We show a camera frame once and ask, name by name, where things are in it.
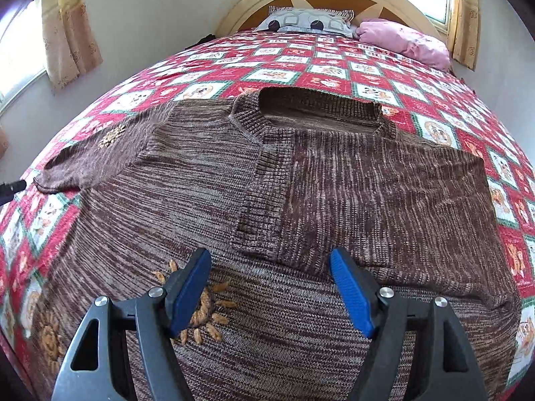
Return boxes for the dark object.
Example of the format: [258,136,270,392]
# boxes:
[184,33,216,49]

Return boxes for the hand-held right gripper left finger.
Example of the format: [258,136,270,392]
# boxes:
[50,247,214,401]

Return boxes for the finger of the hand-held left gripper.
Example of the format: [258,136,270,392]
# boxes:
[0,180,26,203]

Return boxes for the brown knitted sweater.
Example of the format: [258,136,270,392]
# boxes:
[32,88,523,401]

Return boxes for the cream wooden headboard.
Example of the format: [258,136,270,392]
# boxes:
[215,0,446,42]

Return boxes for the red printed blanket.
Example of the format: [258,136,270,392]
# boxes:
[0,29,535,401]

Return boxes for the grey patterned pillow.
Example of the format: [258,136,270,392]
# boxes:
[255,5,356,38]

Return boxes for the beige patterned curtain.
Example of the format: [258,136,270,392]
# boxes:
[449,0,481,72]
[40,0,103,90]

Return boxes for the pink pillow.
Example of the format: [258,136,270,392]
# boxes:
[357,19,451,71]

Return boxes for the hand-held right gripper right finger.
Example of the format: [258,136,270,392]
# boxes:
[329,246,490,401]

